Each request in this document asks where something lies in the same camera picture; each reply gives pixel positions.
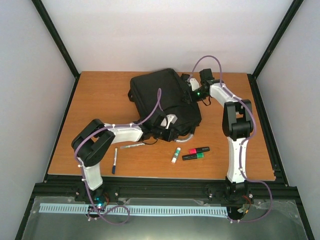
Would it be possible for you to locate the white green glue stick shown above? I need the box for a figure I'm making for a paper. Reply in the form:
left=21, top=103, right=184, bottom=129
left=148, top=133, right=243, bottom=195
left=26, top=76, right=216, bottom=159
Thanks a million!
left=171, top=147, right=181, bottom=164

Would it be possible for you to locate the black student backpack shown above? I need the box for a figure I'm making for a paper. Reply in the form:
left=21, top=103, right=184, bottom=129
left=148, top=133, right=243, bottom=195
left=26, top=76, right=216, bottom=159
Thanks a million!
left=128, top=68, right=202, bottom=141

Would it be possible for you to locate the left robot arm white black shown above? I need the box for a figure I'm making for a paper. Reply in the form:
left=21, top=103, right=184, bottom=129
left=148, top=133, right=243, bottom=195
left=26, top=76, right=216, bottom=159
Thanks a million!
left=71, top=114, right=178, bottom=202

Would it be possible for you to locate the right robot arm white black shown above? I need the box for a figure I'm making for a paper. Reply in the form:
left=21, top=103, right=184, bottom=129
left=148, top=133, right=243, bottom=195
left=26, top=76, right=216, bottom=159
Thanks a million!
left=180, top=68, right=255, bottom=203

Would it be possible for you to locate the pink highlighter marker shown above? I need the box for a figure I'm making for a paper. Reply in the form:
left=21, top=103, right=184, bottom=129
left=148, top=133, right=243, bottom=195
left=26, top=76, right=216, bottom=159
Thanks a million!
left=189, top=146, right=210, bottom=154

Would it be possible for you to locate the green highlighter marker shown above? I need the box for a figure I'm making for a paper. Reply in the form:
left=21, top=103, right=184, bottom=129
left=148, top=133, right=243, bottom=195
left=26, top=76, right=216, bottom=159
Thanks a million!
left=182, top=153, right=204, bottom=161

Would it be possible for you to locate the clear silver pen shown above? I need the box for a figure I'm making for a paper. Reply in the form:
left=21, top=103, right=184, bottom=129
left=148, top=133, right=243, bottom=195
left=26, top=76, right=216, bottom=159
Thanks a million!
left=120, top=142, right=146, bottom=149

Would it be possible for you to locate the blue whiteboard marker pen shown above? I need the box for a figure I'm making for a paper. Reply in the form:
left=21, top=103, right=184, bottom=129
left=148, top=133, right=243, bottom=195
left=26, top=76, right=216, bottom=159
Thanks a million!
left=111, top=147, right=118, bottom=175

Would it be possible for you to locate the green lit circuit board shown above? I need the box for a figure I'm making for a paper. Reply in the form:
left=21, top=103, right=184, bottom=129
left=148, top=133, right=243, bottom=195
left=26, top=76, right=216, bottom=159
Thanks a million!
left=94, top=196, right=110, bottom=209

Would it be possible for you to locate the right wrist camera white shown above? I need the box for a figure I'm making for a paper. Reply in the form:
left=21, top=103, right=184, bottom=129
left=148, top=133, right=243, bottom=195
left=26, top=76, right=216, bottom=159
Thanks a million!
left=186, top=77, right=200, bottom=92

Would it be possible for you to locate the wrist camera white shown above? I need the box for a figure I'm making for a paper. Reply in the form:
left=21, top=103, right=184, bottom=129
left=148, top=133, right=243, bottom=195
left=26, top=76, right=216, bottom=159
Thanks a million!
left=186, top=77, right=200, bottom=92
left=161, top=114, right=178, bottom=129

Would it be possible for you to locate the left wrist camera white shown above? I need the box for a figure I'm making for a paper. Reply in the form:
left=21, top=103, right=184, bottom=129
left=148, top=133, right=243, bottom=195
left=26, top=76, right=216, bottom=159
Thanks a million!
left=161, top=114, right=178, bottom=129

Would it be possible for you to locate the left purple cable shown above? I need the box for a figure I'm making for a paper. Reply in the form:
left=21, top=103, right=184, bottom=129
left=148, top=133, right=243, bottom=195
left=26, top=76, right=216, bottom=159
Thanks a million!
left=74, top=87, right=171, bottom=226

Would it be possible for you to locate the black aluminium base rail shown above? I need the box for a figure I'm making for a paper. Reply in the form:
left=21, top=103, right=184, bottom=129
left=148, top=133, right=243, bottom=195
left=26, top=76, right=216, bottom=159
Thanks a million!
left=31, top=175, right=302, bottom=206

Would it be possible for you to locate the left black frame post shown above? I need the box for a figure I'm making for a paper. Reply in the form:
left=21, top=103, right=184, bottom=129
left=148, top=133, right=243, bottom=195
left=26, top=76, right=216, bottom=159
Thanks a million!
left=31, top=0, right=81, bottom=79

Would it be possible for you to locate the black frame post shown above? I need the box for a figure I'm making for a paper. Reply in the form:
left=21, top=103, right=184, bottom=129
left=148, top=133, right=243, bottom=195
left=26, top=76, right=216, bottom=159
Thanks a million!
left=31, top=0, right=81, bottom=79
left=251, top=0, right=305, bottom=77

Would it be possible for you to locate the right black frame post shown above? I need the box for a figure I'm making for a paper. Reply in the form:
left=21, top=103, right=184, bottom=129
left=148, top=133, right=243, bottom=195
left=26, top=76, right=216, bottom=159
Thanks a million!
left=251, top=0, right=305, bottom=77

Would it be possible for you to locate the light blue cable duct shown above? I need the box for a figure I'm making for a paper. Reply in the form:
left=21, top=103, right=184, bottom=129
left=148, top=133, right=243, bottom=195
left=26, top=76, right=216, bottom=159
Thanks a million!
left=38, top=203, right=228, bottom=218

